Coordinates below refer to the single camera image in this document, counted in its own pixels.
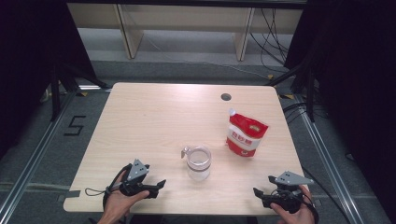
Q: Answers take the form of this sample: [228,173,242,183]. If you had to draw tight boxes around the pale wooden shelf unit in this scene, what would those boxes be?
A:
[66,3,304,62]

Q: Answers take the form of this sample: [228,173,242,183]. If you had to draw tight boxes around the red and white spout pouch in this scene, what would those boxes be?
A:
[225,107,270,159]

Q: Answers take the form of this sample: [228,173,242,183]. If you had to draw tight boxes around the person's left hand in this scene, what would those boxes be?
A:
[104,169,151,218]

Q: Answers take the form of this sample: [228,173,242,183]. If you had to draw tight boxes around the black wrist strap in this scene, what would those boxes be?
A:
[297,194,320,224]
[84,163,133,210]

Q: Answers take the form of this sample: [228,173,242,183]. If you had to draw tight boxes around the person's right hand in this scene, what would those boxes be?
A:
[270,185,316,224]

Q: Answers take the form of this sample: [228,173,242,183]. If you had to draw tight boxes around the clear jar with hinged lid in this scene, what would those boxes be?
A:
[180,145,213,182]

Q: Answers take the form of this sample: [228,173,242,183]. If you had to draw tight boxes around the bundle of black cables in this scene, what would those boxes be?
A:
[248,7,291,75]

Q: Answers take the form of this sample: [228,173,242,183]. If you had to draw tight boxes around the metal floor rail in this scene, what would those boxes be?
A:
[293,92,366,224]
[0,90,78,218]

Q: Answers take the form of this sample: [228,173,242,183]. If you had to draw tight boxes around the black floor cable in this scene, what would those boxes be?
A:
[301,165,353,224]

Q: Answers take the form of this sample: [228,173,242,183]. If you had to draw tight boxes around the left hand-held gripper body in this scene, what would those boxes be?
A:
[120,159,160,200]

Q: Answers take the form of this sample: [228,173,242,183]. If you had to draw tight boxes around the black metal stand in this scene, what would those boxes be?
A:
[49,61,110,122]
[264,61,316,123]

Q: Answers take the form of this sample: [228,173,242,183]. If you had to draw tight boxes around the black curtain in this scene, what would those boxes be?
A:
[0,0,96,158]
[283,0,396,218]

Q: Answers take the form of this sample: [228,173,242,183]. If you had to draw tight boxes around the black floor cables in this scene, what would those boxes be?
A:
[281,102,329,123]

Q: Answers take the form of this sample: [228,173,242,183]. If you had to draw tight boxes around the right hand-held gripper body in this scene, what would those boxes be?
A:
[262,170,315,215]

